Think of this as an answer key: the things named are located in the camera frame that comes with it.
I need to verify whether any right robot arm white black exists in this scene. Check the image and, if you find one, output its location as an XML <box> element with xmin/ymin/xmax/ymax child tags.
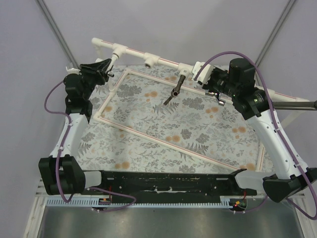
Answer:
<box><xmin>194</xmin><ymin>58</ymin><xmax>317</xmax><ymax>202</ymax></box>

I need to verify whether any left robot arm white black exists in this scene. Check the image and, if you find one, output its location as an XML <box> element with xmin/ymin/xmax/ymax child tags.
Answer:
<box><xmin>38</xmin><ymin>59</ymin><xmax>113</xmax><ymax>203</ymax></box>

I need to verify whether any chrome faucet on mat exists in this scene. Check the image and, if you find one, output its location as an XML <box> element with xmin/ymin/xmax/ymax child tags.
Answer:
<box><xmin>205</xmin><ymin>91</ymin><xmax>226</xmax><ymax>106</ymax></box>

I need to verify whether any dark grey lever faucet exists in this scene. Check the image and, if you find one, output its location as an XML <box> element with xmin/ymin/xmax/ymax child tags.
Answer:
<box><xmin>163</xmin><ymin>75</ymin><xmax>186</xmax><ymax>106</ymax></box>

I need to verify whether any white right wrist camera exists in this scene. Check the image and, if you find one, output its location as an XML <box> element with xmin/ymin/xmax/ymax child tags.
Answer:
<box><xmin>192</xmin><ymin>61</ymin><xmax>215</xmax><ymax>85</ymax></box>

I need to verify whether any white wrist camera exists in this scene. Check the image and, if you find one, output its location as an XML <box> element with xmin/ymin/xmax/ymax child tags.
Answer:
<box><xmin>192</xmin><ymin>61</ymin><xmax>215</xmax><ymax>85</ymax></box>
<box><xmin>66</xmin><ymin>67</ymin><xmax>80</xmax><ymax>75</ymax></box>

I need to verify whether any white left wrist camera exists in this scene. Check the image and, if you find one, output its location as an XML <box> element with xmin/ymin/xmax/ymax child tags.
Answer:
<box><xmin>66</xmin><ymin>67</ymin><xmax>80</xmax><ymax>75</ymax></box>

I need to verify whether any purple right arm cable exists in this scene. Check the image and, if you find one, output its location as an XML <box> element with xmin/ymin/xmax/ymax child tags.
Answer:
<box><xmin>194</xmin><ymin>51</ymin><xmax>317</xmax><ymax>220</ymax></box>

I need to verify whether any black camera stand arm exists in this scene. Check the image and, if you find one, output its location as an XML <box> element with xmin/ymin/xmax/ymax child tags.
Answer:
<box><xmin>273</xmin><ymin>101</ymin><xmax>317</xmax><ymax>111</ymax></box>

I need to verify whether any white slotted cable duct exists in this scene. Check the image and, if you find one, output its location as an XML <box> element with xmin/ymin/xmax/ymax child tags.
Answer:
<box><xmin>46</xmin><ymin>197</ymin><xmax>232</xmax><ymax>208</ymax></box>

